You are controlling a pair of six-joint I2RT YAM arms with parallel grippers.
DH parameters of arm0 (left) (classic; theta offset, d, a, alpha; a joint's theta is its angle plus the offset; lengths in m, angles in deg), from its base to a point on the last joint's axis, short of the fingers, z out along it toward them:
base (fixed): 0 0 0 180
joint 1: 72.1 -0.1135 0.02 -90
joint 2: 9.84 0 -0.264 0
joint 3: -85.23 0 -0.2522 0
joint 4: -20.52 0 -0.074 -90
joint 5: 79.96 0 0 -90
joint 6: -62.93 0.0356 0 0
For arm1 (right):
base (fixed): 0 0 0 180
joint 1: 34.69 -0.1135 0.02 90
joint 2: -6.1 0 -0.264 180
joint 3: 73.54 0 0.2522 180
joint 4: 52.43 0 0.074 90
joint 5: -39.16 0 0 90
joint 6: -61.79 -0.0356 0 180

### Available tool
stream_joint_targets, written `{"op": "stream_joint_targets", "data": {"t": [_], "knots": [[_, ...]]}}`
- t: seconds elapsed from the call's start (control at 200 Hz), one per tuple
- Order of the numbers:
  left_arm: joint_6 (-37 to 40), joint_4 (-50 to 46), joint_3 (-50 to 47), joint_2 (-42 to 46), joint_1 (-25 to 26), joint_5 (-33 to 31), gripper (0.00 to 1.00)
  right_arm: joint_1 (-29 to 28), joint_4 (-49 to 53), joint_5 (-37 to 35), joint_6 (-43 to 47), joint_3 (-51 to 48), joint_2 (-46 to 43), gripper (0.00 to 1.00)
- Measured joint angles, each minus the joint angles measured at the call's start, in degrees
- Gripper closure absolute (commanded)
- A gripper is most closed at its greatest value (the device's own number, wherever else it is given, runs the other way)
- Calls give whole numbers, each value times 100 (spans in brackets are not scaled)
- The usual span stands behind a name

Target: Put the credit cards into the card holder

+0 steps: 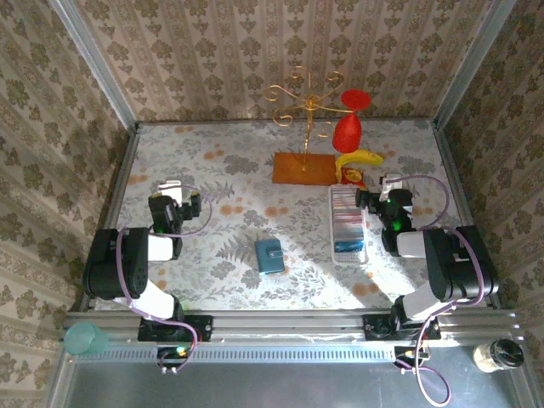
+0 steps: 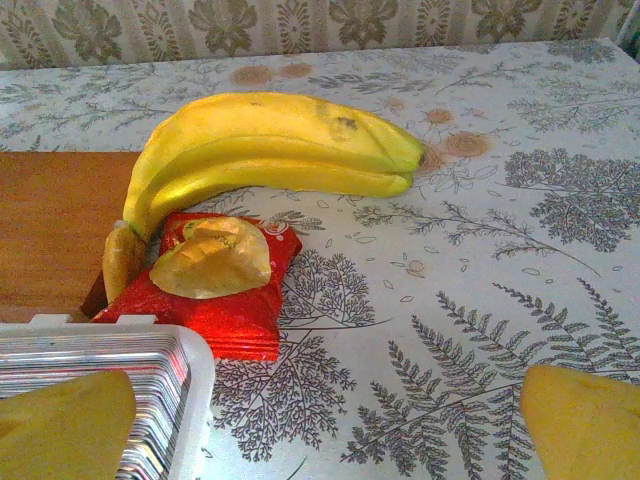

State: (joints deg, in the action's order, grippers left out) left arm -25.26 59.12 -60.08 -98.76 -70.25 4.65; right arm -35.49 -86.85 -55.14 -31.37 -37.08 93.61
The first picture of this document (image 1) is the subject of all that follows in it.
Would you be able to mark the blue leather card holder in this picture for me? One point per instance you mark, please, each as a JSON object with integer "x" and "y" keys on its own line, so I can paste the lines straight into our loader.
{"x": 268, "y": 257}

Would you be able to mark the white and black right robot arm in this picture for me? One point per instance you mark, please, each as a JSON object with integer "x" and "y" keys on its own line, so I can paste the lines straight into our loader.
{"x": 459, "y": 272}

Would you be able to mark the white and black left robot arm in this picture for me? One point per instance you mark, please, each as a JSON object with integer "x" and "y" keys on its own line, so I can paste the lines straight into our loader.
{"x": 127, "y": 263}

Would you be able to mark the white plastic card tray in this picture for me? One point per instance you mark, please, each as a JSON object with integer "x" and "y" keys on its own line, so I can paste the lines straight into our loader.
{"x": 349, "y": 257}

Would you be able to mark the red snack packet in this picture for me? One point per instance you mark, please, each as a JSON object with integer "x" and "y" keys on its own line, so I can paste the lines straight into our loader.
{"x": 352, "y": 175}

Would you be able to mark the yellow banana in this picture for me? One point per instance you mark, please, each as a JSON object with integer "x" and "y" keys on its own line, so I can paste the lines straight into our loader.
{"x": 365, "y": 157}

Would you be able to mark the floral tablecloth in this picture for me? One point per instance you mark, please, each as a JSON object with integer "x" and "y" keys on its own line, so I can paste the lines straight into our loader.
{"x": 191, "y": 149}

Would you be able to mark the red goblet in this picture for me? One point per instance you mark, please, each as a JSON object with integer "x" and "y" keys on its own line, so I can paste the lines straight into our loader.
{"x": 346, "y": 134}

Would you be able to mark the small circuit board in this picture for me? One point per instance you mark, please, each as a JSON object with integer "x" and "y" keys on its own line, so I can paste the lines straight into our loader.
{"x": 176, "y": 353}
{"x": 408, "y": 353}

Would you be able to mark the teal plastic cup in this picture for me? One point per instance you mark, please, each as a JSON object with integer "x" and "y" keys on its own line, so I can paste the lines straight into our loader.
{"x": 85, "y": 338}

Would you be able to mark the glass jar black lid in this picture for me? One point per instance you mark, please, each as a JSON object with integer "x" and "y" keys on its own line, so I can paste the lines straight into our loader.
{"x": 499, "y": 356}

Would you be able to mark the grey metal shelf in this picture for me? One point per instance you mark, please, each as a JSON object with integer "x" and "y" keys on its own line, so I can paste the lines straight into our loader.
{"x": 276, "y": 387}

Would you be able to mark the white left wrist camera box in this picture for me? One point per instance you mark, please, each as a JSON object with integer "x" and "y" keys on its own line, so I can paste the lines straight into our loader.
{"x": 170, "y": 190}

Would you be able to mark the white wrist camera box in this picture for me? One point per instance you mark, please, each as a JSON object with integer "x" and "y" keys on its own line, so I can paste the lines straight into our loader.
{"x": 170, "y": 190}
{"x": 387, "y": 183}

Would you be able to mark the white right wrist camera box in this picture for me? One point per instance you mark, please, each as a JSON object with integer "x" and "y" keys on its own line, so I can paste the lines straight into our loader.
{"x": 387, "y": 183}

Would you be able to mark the aluminium table side rail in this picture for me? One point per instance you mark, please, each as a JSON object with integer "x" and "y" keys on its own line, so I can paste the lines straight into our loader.
{"x": 457, "y": 178}
{"x": 119, "y": 191}

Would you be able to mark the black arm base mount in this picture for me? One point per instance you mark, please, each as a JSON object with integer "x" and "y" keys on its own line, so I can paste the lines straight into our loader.
{"x": 376, "y": 329}
{"x": 200, "y": 327}

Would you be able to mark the aluminium mounting rail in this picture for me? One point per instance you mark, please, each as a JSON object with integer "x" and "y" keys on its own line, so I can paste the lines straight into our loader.
{"x": 289, "y": 325}

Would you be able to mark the aluminium frame post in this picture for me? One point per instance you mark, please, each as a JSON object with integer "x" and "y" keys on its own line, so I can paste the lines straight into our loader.
{"x": 91, "y": 55}
{"x": 472, "y": 64}

